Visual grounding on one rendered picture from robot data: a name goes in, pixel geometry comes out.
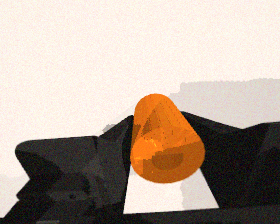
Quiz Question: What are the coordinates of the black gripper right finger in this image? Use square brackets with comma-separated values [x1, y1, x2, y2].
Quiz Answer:
[180, 111, 280, 208]

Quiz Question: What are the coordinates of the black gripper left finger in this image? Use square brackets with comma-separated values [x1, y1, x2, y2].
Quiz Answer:
[15, 115, 134, 215]

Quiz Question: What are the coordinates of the orange knob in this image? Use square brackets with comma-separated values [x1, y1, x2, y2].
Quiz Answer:
[130, 93, 206, 184]

